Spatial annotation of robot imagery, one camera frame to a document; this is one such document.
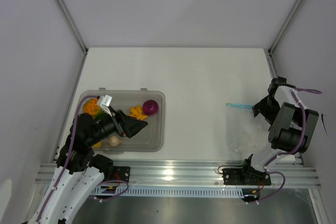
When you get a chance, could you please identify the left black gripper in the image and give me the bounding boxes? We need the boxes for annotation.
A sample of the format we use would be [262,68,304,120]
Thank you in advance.
[87,105,148,146]

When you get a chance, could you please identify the clear zip top bag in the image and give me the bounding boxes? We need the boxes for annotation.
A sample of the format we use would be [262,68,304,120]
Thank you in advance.
[226,103,269,155]

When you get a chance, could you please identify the orange toy pineapple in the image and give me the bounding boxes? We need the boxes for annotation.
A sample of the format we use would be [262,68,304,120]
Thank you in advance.
[82,98,108,122]

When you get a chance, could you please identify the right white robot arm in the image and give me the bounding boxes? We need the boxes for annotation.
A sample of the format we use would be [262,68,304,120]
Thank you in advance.
[239,77,322,185]

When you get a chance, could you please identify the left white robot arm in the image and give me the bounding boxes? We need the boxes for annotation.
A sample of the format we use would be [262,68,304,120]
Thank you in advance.
[28,110,148,223]

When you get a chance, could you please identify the orange toy carrot pieces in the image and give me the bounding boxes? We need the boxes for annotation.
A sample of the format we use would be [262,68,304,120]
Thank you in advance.
[130,105,147,121]

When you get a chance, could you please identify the beige toy garlic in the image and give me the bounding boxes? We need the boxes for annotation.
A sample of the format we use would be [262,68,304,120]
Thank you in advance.
[108,136,122,147]

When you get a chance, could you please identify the grey translucent plastic bin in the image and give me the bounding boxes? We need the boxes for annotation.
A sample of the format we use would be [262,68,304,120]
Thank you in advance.
[80,89,166,154]

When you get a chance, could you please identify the purple toy onion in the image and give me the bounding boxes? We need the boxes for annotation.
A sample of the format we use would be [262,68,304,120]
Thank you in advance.
[142,100,159,115]

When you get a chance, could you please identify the yellow toy lemon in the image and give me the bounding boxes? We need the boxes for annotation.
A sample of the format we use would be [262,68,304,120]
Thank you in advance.
[92,141,102,148]

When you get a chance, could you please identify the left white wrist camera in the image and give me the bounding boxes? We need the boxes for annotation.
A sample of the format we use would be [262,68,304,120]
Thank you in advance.
[97,94,115,117]

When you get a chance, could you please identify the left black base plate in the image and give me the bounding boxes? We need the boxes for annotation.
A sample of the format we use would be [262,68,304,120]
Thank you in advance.
[103,166,131,182]

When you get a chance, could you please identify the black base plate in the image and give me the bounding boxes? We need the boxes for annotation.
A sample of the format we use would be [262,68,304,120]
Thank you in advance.
[217,166,271,186]
[103,166,131,182]

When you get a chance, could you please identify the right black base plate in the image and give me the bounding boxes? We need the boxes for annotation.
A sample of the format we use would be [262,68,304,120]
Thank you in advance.
[217,166,271,186]

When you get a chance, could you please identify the white slotted cable duct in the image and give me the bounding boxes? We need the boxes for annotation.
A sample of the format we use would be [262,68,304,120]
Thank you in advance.
[89,186,246,199]

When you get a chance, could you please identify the right aluminium frame post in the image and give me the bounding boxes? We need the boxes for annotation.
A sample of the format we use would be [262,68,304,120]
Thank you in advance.
[268,0,306,57]

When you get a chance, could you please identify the aluminium frame post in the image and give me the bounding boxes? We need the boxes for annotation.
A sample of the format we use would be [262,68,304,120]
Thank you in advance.
[268,0,306,57]
[54,0,88,55]

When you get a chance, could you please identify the left aluminium frame post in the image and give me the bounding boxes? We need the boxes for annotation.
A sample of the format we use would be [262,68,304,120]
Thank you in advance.
[54,0,88,55]

